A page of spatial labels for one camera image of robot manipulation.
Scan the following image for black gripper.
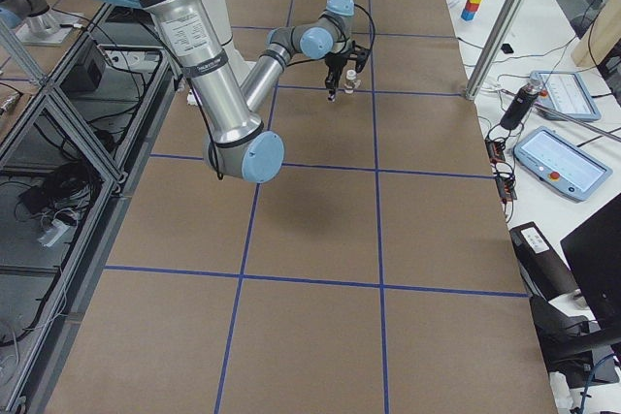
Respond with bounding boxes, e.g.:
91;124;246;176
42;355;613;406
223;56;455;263
324;50;350;102

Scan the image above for white PPR valve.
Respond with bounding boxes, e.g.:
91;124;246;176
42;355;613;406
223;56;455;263
343;69;361;94

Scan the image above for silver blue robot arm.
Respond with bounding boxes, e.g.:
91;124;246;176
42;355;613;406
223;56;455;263
101;0;371;183

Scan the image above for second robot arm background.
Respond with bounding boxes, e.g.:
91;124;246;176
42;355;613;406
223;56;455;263
1;0;82;46

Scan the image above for stacked coloured blocks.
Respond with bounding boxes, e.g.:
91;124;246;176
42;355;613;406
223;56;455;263
460;0;482;21

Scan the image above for orange circuit board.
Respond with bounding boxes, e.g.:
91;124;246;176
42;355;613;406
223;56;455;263
485;139;506;164

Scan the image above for black cylindrical bottle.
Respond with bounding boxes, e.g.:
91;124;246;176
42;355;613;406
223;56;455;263
500;83;540;131

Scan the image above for upper teach pendant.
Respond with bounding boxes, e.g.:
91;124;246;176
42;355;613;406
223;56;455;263
530;70;602;122

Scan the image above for teach pendant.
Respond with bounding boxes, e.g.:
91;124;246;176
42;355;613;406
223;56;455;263
530;70;602;122
513;126;613;202

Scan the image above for lower teach pendant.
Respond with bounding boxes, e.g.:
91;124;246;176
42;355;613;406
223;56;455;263
513;126;613;202

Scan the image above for black box with label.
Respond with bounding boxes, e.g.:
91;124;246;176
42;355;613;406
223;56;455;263
509;222;578;301

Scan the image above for black monitor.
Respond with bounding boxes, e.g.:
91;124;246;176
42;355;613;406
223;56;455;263
561;195;620;328

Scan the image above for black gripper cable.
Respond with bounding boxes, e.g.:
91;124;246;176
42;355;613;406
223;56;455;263
285;1;376;66

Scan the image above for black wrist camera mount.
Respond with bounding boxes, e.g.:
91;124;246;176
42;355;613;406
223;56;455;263
347;41;372;74

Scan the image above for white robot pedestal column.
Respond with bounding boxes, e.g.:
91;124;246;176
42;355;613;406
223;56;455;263
202;0;255;85

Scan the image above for aluminium frame post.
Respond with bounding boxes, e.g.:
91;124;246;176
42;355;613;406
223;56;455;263
463;0;524;102

